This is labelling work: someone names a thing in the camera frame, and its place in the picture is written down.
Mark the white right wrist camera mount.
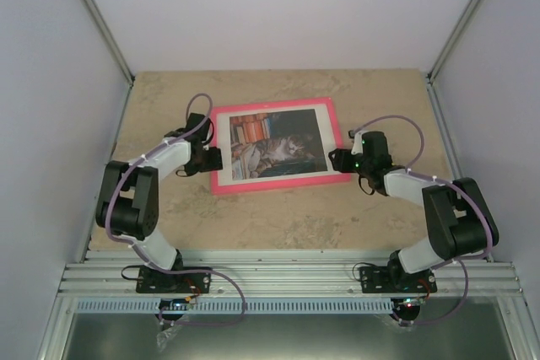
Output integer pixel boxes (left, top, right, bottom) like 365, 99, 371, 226
348, 128, 365, 155

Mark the aluminium corner post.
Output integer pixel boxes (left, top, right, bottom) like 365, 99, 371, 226
81, 0, 135, 86
425, 0, 484, 85

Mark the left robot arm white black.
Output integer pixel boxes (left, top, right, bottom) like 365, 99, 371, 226
95, 113, 223, 292

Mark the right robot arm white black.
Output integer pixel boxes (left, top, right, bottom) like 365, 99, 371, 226
328, 132, 500, 293

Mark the grey slotted cable duct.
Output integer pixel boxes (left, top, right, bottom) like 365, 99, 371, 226
74, 298, 422, 315

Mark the pink picture frame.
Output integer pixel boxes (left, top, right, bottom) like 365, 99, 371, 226
209, 97, 351, 196

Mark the aluminium side rail right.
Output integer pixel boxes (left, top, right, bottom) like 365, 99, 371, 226
424, 80, 499, 261

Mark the aluminium corner post right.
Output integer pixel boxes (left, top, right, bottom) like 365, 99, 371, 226
425, 0, 484, 85

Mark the aluminium corner post left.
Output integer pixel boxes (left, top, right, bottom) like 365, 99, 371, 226
81, 0, 135, 86

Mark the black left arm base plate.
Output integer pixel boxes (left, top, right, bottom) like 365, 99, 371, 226
135, 266, 212, 295

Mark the aluminium rail front beam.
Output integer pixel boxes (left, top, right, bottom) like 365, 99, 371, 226
58, 250, 522, 298

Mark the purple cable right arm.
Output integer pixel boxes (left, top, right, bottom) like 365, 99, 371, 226
353, 116, 497, 327

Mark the metal sheet front panel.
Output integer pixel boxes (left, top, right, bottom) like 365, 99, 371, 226
38, 298, 539, 359

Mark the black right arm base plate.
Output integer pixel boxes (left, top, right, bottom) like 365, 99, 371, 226
354, 266, 438, 294

